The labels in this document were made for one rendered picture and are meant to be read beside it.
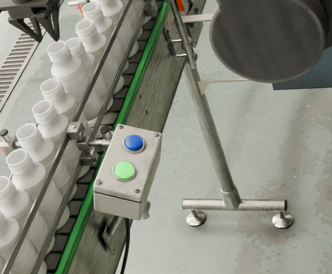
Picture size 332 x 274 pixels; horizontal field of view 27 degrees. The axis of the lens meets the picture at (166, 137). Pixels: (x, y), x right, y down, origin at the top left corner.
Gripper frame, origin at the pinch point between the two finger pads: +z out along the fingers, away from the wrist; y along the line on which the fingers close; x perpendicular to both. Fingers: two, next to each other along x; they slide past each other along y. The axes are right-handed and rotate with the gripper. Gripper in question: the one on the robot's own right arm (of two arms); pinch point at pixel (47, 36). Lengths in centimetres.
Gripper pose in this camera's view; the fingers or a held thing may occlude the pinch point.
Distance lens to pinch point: 124.5
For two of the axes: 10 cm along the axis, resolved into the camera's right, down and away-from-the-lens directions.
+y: -9.4, 0.1, 3.5
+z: 2.6, 6.9, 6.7
